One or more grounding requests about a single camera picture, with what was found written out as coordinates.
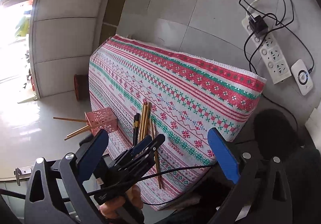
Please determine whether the black chopstick pair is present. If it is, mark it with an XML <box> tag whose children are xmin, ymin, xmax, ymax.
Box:
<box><xmin>133</xmin><ymin>113</ymin><xmax>140</xmax><ymax>146</ymax></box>

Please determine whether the pink perforated utensil holder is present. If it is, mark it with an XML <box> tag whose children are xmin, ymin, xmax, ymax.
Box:
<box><xmin>85</xmin><ymin>108</ymin><xmax>118</xmax><ymax>136</ymax></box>

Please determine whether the wooden chopstick bundle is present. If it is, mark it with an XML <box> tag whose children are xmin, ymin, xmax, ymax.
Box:
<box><xmin>138</xmin><ymin>102</ymin><xmax>151</xmax><ymax>141</ymax></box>

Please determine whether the left hand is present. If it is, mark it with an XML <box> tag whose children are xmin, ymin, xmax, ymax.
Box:
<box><xmin>100</xmin><ymin>185</ymin><xmax>143</xmax><ymax>219</ymax></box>

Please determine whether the patterned red green tablecloth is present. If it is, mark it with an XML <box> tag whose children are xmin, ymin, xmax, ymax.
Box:
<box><xmin>89</xmin><ymin>35</ymin><xmax>266</xmax><ymax>210</ymax></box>

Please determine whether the dark red-rimmed waste bin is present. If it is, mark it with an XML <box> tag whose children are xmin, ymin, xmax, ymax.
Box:
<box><xmin>73</xmin><ymin>74</ymin><xmax>89</xmax><ymax>101</ymax></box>

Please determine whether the white power strip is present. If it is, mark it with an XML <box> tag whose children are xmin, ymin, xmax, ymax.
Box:
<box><xmin>242</xmin><ymin>17</ymin><xmax>292</xmax><ymax>84</ymax></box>

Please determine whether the white round-button device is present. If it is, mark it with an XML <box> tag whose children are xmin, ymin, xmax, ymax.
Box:
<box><xmin>291</xmin><ymin>59</ymin><xmax>313</xmax><ymax>96</ymax></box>

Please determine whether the black power adapter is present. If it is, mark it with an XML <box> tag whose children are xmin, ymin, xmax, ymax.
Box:
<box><xmin>249</xmin><ymin>15</ymin><xmax>269</xmax><ymax>38</ymax></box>

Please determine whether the door handle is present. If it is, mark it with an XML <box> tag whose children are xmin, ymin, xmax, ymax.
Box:
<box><xmin>14</xmin><ymin>166</ymin><xmax>33</xmax><ymax>186</ymax></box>

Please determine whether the black cable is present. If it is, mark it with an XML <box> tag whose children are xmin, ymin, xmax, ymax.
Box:
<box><xmin>238</xmin><ymin>0</ymin><xmax>315</xmax><ymax>74</ymax></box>

